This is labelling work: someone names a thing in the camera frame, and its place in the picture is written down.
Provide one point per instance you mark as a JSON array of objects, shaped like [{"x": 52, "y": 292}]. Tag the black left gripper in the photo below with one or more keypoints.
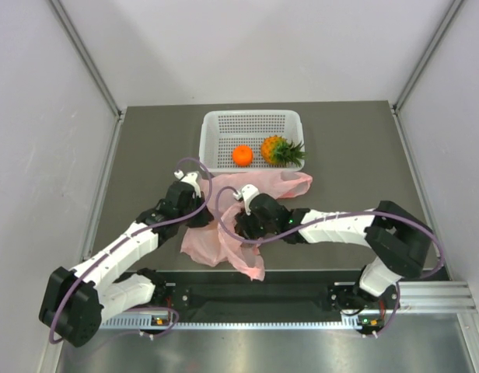
[{"x": 204, "y": 218}]

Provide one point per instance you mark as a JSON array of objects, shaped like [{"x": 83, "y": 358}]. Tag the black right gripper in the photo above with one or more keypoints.
[{"x": 247, "y": 222}]

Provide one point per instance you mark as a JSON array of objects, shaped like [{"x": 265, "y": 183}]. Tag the orange tangerine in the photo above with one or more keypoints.
[{"x": 242, "y": 155}]

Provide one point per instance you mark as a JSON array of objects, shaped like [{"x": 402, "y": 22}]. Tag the orange toy pineapple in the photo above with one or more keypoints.
[{"x": 279, "y": 151}]

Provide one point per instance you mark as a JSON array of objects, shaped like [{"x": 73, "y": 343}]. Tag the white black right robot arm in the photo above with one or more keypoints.
[{"x": 399, "y": 240}]

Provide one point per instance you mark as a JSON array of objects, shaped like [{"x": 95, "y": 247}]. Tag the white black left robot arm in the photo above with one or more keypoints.
[{"x": 77, "y": 301}]

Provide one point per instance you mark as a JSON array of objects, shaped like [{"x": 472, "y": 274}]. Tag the white perforated plastic basket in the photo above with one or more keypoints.
[{"x": 223, "y": 130}]

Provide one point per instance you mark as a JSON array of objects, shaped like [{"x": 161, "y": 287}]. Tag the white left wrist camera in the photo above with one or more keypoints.
[{"x": 191, "y": 178}]

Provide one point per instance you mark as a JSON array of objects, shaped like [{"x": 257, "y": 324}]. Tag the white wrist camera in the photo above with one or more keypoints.
[
  {"x": 247, "y": 192},
  {"x": 191, "y": 178}
]

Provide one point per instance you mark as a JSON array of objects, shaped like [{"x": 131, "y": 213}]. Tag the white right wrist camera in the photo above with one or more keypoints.
[{"x": 247, "y": 192}]

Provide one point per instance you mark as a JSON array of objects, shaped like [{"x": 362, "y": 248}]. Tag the aluminium frame rail front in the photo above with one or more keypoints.
[{"x": 429, "y": 297}]

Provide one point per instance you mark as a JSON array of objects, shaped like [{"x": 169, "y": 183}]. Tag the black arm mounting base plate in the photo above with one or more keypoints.
[{"x": 323, "y": 297}]

